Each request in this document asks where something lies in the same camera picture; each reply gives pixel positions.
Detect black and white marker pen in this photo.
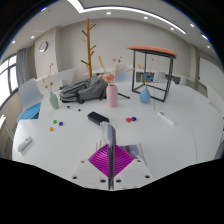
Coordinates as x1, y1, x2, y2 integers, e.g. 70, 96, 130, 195
66, 105, 82, 112

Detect white flat bar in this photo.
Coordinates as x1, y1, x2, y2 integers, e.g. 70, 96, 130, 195
157, 111, 176, 126

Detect black rectangular case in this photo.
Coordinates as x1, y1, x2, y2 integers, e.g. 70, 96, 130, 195
87, 111, 110, 126

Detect round wall clock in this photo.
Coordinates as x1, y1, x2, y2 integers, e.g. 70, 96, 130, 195
38, 41, 49, 53

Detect pink vase with flowers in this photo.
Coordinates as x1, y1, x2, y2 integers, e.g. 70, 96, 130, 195
97, 55, 134, 108

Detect white remote control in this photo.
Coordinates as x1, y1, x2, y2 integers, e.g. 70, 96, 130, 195
17, 135, 34, 153

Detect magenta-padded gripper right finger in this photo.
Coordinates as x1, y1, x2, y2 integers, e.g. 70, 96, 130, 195
111, 143, 157, 191

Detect grey curtain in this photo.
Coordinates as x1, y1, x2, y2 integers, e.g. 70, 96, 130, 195
15, 48, 30, 88

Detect white chair with blue seat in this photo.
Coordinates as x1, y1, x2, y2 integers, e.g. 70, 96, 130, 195
16, 77, 44, 123

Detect ceiling lights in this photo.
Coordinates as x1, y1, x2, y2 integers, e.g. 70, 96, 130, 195
11, 0, 211, 49

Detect window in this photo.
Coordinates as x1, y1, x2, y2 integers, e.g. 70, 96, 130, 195
0, 54, 19, 108

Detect black-framed orange-topped side table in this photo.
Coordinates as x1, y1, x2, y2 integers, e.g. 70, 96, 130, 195
126, 45, 178, 103

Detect green vase with dried stems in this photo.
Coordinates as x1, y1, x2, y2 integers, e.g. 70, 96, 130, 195
40, 62, 60, 110

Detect blue vase with flowers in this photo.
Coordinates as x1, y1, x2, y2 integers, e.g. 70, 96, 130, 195
135, 58, 156, 104

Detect grey backpack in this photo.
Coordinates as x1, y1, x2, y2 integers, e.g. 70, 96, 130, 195
59, 75, 109, 104

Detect grey striped towel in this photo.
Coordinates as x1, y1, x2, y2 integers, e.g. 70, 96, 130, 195
95, 121, 148, 164

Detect wooden coat rack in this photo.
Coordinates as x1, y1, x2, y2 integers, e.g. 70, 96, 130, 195
80, 17, 97, 79

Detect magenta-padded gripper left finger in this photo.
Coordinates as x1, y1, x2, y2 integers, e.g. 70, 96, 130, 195
68, 143, 112, 191

